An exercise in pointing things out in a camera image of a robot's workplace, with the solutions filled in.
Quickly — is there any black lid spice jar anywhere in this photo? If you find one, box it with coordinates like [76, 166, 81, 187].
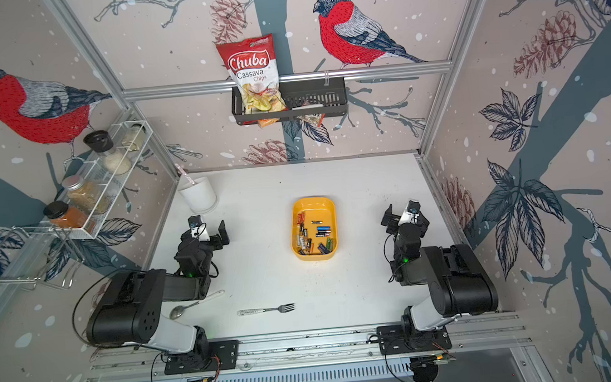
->
[84, 130, 132, 175]

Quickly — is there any orange spice jar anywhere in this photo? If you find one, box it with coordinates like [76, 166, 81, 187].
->
[43, 200, 95, 231]

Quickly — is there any white wire spice rack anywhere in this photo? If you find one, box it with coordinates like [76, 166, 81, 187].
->
[58, 120, 153, 240]

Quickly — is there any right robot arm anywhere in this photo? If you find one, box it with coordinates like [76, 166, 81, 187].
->
[381, 200, 499, 339]

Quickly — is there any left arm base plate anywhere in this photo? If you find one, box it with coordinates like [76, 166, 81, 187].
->
[165, 340, 240, 376]

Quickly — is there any red Chuba cassava chips bag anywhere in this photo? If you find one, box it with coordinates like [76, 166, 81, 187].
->
[216, 34, 287, 114]

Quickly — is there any silver lid spice jar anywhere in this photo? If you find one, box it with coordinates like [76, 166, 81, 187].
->
[62, 175, 111, 215]

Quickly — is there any wire hanger rack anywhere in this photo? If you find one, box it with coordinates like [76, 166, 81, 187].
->
[0, 224, 85, 291]

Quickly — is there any pale spice jar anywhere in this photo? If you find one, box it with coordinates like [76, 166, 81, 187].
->
[121, 123, 146, 153]

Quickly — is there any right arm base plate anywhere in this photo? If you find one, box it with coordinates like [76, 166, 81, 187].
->
[375, 324, 452, 356]

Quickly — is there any metal fork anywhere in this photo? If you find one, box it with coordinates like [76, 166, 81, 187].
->
[237, 303, 295, 316]

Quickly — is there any white ceramic cup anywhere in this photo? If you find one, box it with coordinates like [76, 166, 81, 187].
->
[177, 177, 218, 215]

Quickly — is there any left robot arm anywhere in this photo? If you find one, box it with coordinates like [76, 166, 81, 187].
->
[85, 215, 230, 361]

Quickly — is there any metal spoon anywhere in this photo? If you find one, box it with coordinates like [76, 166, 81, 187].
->
[169, 289, 225, 320]

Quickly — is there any yellow plastic storage box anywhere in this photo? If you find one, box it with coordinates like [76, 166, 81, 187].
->
[290, 197, 339, 262]

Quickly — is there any black wall basket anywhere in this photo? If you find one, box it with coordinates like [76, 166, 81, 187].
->
[231, 77, 348, 126]

